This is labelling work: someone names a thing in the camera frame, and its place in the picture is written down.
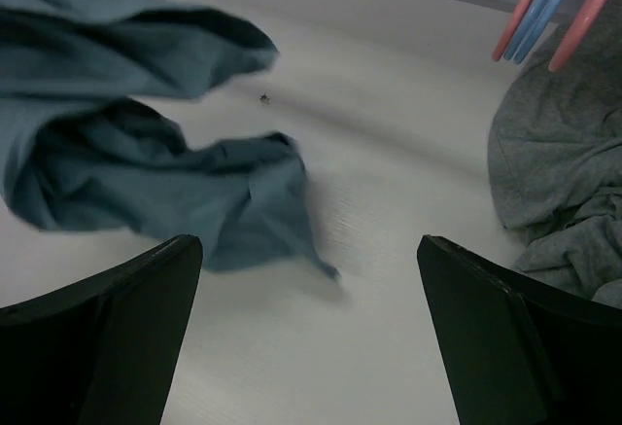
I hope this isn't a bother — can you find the pink wire hanger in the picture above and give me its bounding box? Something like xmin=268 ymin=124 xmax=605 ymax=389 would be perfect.
xmin=548 ymin=0 xmax=607 ymax=72
xmin=492 ymin=0 xmax=534 ymax=62

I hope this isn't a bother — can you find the blue t shirt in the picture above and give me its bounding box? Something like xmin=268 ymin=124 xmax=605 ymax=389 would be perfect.
xmin=1 ymin=0 xmax=339 ymax=279

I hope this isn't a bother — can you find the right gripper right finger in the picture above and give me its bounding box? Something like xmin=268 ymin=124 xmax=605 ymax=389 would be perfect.
xmin=417 ymin=235 xmax=621 ymax=424

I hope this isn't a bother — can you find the grey sweatshirt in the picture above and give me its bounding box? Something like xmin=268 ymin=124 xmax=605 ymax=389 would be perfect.
xmin=488 ymin=4 xmax=621 ymax=307

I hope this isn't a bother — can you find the blue wire hanger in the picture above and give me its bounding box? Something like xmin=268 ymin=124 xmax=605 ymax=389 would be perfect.
xmin=503 ymin=0 xmax=563 ymax=64

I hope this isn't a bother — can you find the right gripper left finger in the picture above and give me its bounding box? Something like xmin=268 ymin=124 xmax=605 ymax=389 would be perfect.
xmin=1 ymin=235 xmax=203 ymax=424

